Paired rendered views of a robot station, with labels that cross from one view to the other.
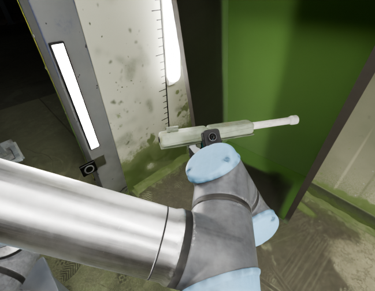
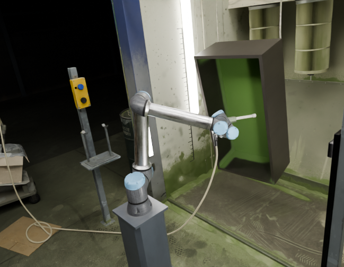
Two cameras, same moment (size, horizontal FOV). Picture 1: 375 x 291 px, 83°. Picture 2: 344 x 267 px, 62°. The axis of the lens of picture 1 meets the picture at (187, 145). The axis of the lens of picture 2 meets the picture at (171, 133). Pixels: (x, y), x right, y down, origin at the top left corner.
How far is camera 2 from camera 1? 1.70 m
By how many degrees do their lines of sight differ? 19
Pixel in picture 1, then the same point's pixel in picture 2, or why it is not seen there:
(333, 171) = (317, 167)
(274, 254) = (278, 221)
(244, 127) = (232, 118)
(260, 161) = (257, 158)
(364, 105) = (325, 118)
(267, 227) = (234, 131)
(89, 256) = (197, 120)
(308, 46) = (259, 86)
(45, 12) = (139, 85)
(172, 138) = not seen: hidden behind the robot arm
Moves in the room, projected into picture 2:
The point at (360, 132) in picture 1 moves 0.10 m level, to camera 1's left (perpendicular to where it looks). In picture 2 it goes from (327, 136) to (318, 136)
